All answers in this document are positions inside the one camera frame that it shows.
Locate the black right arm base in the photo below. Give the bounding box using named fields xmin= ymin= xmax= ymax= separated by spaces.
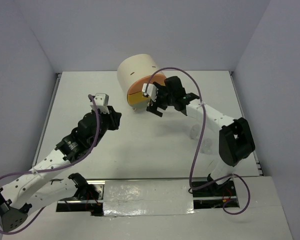
xmin=188 ymin=179 xmax=237 ymax=199

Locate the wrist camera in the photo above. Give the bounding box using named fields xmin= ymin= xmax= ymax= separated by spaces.
xmin=89 ymin=93 xmax=110 ymax=114
xmin=141 ymin=83 xmax=158 ymax=102

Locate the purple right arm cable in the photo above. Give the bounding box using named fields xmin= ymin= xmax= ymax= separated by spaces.
xmin=146 ymin=66 xmax=252 ymax=216

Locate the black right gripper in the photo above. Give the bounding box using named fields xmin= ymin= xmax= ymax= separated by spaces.
xmin=147 ymin=83 xmax=176 ymax=117

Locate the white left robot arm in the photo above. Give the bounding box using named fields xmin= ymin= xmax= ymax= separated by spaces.
xmin=0 ymin=106 xmax=122 ymax=235

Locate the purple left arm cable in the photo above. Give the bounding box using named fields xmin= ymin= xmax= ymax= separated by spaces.
xmin=0 ymin=94 xmax=101 ymax=235

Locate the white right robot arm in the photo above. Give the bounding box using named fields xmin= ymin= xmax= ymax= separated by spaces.
xmin=142 ymin=76 xmax=256 ymax=196

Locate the grey bottom drawer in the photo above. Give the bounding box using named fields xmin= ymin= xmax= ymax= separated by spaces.
xmin=131 ymin=100 xmax=149 ymax=111

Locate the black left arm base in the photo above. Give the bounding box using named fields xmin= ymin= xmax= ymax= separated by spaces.
xmin=56 ymin=173 xmax=105 ymax=217

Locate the yellow drawer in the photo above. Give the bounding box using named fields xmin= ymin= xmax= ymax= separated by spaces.
xmin=127 ymin=91 xmax=149 ymax=106

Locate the silver foil tape panel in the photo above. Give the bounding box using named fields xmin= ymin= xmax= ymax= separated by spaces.
xmin=103 ymin=179 xmax=195 ymax=217

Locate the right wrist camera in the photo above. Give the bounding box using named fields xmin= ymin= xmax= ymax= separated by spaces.
xmin=141 ymin=83 xmax=158 ymax=102

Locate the cream round drawer organizer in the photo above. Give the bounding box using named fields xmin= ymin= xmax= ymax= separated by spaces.
xmin=117 ymin=54 xmax=160 ymax=95

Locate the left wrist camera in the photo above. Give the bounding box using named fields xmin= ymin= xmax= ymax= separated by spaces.
xmin=89 ymin=93 xmax=110 ymax=114

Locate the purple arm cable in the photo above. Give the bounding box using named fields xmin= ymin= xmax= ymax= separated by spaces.
xmin=146 ymin=66 xmax=252 ymax=216
xmin=0 ymin=94 xmax=101 ymax=235

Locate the orange top drawer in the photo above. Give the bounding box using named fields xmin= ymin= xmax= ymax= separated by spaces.
xmin=128 ymin=74 xmax=166 ymax=95

